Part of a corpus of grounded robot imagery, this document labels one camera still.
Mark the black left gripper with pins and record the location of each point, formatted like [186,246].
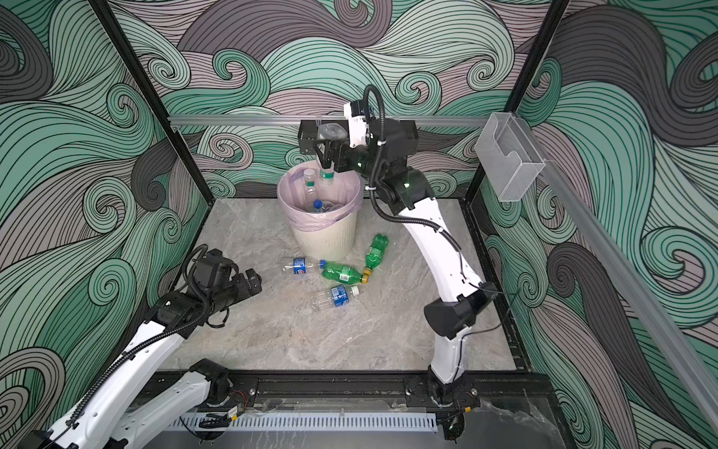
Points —
[246,291]

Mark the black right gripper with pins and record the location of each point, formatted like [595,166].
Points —
[339,146]

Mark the clear bottle green cap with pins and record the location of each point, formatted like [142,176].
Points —
[331,136]

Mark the clear bottle white green label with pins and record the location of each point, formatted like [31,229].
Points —
[309,188]

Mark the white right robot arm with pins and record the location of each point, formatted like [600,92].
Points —
[376,147]

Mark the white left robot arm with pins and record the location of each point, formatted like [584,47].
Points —
[104,418]

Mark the pink bin liner bag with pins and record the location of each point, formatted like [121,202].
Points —
[347,191]

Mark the cream waste bin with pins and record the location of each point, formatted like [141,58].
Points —
[332,243]

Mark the clear bottle blue label top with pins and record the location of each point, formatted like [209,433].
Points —
[303,265]

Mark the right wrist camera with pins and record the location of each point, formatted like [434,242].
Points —
[355,113]

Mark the black wall tray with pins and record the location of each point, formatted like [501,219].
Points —
[400,136]

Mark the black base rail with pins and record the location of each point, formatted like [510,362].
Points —
[394,388]

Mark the white slotted cable duct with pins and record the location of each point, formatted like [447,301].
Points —
[281,422]

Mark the clear plastic wall box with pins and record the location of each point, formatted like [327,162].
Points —
[509,154]

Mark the aluminium back rail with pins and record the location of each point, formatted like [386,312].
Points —
[290,120]

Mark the aluminium rail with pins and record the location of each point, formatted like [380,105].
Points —
[290,120]
[574,190]

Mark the black corner frame post right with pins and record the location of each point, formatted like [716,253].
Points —
[535,56]

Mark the black corner frame post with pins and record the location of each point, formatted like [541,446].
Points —
[535,56]
[124,48]

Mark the aluminium right rail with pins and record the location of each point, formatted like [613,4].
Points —
[574,190]

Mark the black corner frame post left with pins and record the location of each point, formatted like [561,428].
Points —
[124,48]

